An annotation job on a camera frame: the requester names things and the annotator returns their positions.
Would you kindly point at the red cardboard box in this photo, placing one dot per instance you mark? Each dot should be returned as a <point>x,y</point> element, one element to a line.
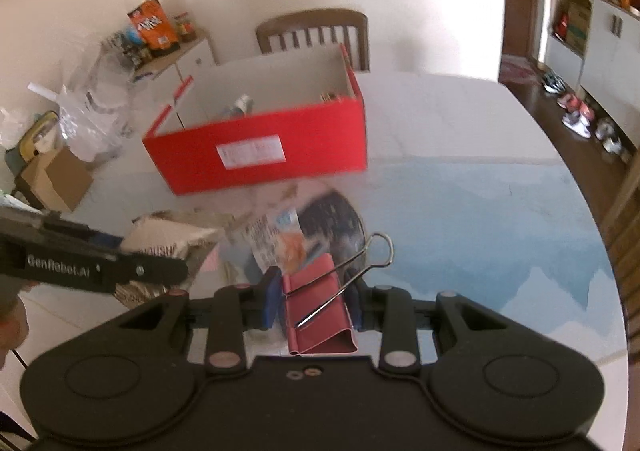
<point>310,141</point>

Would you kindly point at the clear plastic bags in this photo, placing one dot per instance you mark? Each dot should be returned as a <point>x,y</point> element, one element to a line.
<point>95,111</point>

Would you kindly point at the small open cardboard box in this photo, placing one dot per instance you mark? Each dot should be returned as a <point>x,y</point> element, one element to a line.
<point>60,181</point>

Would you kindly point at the small red bag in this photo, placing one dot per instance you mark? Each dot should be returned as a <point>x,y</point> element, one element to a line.
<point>561,26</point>

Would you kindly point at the person's left hand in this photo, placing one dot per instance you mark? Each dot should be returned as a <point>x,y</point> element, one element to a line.
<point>15,331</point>

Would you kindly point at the white rolled paper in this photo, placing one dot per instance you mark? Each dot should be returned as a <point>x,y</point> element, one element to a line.
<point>45,92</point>

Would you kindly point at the grey wooden wall cabinet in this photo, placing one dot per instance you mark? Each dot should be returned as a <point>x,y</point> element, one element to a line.
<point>615,46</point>

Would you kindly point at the red patterned doormat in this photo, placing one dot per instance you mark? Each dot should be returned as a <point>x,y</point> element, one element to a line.
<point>517,70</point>

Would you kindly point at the orange white snack pouch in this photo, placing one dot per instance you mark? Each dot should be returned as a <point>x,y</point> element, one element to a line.
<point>280,241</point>

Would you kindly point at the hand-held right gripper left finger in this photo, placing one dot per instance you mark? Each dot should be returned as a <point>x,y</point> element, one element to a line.
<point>270,296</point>

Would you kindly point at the cardboard carton green print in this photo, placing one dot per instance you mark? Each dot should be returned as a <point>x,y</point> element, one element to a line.
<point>579,26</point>

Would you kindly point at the white blue marble desktop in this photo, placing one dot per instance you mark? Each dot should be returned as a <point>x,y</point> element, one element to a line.
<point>475,231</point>

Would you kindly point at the red binder clip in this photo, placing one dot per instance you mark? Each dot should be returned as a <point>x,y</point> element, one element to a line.
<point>320,311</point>

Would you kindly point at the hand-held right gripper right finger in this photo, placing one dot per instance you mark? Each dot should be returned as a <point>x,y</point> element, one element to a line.
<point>354,306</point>

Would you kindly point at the glass jar dark sauce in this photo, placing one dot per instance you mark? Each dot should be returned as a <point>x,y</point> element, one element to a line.
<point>185,26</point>

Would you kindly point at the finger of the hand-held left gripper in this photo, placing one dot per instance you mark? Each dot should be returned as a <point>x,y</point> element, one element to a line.
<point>107,242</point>
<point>150,271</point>

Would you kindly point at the orange snack bag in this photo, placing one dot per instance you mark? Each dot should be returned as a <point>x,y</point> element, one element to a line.
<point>155,28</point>

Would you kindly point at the blue round object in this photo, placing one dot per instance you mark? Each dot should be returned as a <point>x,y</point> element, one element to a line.
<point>131,38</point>

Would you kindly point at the small pink box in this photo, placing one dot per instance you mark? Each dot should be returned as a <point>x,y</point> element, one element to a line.
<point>211,261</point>

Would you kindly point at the wooden chair curved backrest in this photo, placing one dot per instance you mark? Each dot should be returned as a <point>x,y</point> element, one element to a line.
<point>310,21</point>

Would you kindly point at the small white drawer cabinet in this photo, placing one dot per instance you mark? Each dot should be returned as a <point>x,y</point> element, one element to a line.
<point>190,58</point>

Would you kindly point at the brown paper snack bag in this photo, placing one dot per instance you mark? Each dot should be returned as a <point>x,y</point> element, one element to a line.
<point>165,231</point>

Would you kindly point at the row of shoes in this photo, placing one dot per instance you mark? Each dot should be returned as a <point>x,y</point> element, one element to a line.
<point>580,118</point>

